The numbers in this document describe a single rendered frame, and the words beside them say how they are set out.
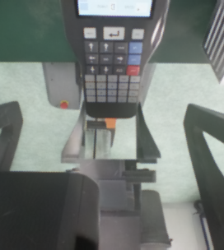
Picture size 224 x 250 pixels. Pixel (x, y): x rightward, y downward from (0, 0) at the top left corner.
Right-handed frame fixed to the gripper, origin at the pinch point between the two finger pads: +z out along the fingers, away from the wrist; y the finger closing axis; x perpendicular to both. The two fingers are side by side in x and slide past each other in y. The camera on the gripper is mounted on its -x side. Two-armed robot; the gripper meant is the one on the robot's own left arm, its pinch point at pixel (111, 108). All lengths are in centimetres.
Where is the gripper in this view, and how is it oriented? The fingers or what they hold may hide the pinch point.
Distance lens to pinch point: 28.6
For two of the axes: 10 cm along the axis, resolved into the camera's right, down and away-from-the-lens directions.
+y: -10.0, -0.1, -0.2
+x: -0.2, 1.4, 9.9
